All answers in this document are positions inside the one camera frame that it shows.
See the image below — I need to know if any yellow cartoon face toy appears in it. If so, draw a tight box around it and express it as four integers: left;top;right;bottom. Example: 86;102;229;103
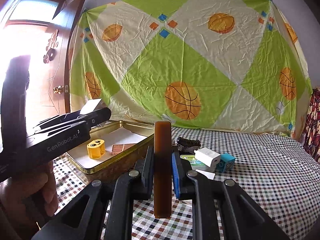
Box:
87;139;106;159

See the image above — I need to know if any white red-logo paper box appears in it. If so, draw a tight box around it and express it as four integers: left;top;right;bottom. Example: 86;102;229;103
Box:
196;169;215;180

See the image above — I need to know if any black hair claw clip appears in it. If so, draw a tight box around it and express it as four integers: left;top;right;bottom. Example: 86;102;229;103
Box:
175;137;201;154

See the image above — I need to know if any brown embossed chocolate plaque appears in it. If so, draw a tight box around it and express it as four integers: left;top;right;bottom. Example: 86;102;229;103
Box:
111;144;135;155

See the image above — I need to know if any checkered tablecloth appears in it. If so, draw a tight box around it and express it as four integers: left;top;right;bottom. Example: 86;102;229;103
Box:
53;127;319;239

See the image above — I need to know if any teal bear print cube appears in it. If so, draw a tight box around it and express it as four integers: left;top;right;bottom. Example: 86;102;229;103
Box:
216;153;236;173

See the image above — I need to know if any white USB charger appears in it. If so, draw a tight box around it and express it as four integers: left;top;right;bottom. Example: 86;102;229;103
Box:
194;147;221;168

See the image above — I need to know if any brown rectangular seal stone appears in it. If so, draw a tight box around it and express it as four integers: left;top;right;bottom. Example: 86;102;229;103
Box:
154;121;172;219

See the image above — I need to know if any person's left hand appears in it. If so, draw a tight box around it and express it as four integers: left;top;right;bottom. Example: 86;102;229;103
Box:
1;161;59;239

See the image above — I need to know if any basketball print bedsheet backdrop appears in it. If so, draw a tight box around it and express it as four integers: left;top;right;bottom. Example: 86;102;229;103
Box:
70;0;312;138

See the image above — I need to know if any gold metal tin box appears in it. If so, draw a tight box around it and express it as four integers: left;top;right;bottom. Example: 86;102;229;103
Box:
63;121;154;184

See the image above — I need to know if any green dental floss box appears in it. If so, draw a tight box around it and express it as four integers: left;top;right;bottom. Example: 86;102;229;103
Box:
180;154;215;173

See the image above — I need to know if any brass door knob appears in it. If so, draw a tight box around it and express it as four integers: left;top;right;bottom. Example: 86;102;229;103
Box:
53;85;68;94

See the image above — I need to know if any wooden door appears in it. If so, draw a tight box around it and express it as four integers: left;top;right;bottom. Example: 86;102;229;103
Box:
1;0;85;127

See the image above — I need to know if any white moon print cube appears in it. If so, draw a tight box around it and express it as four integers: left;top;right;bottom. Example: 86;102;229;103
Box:
80;99;104;115

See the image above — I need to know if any red floral cloth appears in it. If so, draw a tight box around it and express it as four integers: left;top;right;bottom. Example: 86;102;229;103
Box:
303;87;320;163

